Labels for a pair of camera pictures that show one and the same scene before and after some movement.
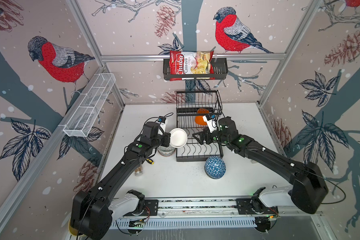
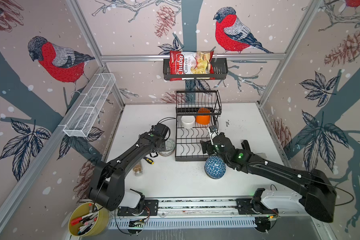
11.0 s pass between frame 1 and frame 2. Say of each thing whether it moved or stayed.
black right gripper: moved
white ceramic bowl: moved
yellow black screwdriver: stayed
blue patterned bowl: stayed
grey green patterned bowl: stayed
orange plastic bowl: stayed
